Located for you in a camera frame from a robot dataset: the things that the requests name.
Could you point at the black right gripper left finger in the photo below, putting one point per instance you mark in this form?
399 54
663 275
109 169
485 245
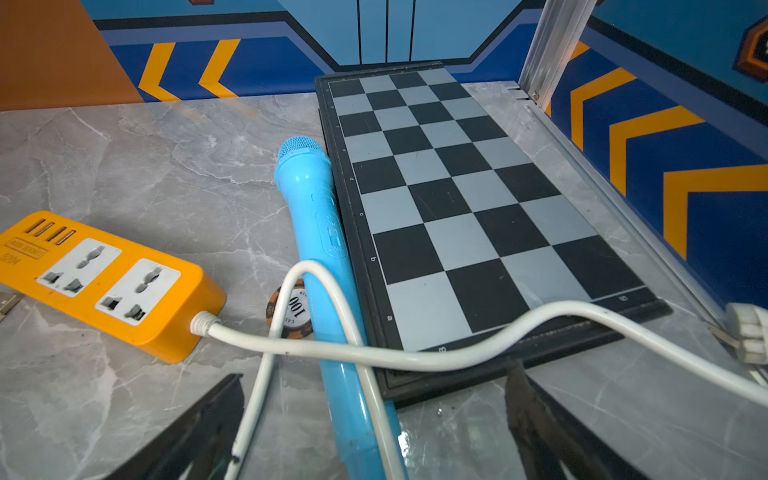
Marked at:
198 444

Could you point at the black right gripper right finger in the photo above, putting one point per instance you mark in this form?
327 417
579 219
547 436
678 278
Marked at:
552 442

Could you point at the orange black poker chip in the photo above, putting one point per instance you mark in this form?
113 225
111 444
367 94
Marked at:
297 323

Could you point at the orange power strip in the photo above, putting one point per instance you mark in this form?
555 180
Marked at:
141 296

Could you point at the white power plug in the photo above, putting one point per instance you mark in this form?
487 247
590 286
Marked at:
745 331

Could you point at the black grey chessboard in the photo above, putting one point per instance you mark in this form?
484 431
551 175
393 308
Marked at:
452 230

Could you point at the blue toy microphone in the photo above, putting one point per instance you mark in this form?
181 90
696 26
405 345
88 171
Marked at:
365 426

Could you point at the aluminium corner post right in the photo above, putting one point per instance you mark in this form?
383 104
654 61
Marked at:
559 29

